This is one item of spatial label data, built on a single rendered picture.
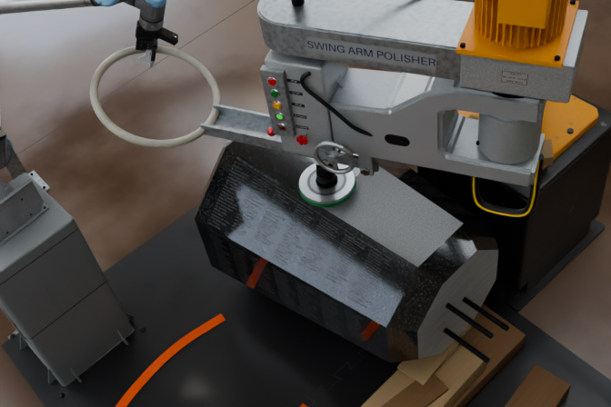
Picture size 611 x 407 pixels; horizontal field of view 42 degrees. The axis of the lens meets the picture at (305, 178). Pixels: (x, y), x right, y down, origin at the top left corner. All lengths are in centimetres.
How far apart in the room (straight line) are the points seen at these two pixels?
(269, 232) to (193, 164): 142
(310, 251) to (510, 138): 96
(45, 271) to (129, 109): 186
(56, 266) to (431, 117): 166
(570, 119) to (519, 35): 126
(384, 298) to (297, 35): 102
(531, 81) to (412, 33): 36
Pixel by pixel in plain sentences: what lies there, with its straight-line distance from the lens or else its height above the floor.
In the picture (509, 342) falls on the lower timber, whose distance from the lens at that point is 352.
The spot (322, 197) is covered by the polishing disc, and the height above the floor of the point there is 90.
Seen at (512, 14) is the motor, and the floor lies 190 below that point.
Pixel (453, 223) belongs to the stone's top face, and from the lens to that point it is 292.
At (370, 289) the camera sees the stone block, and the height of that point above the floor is 73.
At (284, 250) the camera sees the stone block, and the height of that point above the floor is 68.
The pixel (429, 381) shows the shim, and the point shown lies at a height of 21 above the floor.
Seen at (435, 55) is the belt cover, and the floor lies 168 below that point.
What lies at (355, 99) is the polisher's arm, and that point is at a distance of 255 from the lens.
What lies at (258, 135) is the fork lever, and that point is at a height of 114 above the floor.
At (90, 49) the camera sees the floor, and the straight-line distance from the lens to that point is 555.
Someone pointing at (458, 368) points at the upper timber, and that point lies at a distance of 333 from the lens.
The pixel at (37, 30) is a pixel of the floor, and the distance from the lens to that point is 591.
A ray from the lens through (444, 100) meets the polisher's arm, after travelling 239.
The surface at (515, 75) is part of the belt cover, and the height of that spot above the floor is 166.
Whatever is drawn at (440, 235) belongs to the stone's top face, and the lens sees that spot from 288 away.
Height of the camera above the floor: 312
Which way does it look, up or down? 47 degrees down
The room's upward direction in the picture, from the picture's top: 11 degrees counter-clockwise
